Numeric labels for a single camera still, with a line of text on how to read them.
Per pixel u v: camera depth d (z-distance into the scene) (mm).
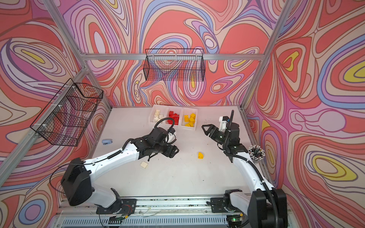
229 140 619
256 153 748
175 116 1100
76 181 411
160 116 1109
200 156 908
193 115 1083
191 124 1044
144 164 872
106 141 960
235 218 716
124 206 725
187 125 1046
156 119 1113
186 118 1096
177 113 1113
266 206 395
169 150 711
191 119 1078
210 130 717
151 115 1054
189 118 1107
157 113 1134
